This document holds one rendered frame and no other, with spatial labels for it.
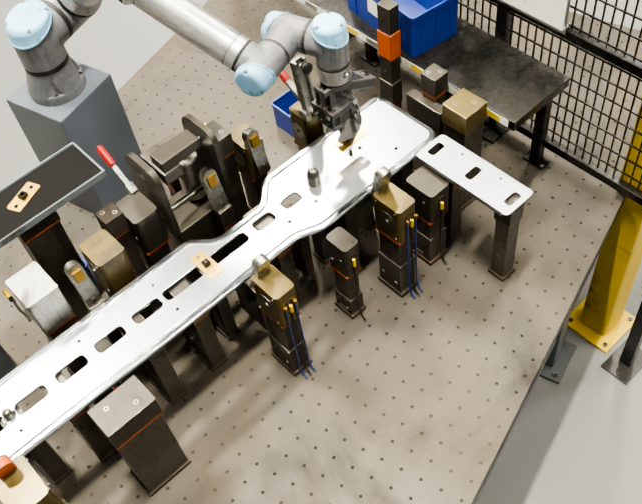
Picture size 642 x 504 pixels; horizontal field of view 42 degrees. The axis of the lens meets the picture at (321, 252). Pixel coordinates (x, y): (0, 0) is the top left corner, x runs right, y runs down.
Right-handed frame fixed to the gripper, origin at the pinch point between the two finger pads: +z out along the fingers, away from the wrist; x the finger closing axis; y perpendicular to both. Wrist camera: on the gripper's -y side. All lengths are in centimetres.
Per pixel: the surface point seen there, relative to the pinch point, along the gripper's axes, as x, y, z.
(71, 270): -14, 71, -4
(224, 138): -18.2, 23.6, -4.7
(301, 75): -15.6, -0.2, -9.7
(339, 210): 10.7, 14.5, 7.3
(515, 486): 65, 4, 107
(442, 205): 24.3, -6.9, 13.9
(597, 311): 49, -57, 95
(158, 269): -8, 55, 7
